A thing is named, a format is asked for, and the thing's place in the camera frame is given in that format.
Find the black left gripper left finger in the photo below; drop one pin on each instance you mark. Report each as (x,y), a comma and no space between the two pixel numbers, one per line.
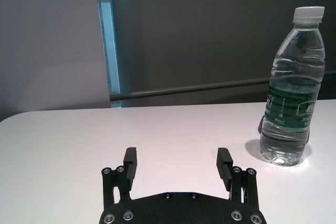
(130,171)

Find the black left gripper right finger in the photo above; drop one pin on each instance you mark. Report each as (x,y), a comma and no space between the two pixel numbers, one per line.
(225,171)

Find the clear water bottle green label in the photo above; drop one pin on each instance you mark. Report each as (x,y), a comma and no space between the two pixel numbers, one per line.
(294,85)

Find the green YES button black base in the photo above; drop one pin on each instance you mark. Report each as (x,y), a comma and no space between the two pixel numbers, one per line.
(260,127)

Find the dark thin handrail bar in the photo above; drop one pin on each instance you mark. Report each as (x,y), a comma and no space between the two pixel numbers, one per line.
(183,90)

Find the teal window glass strip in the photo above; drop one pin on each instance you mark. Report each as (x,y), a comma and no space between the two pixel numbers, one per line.
(109,51)

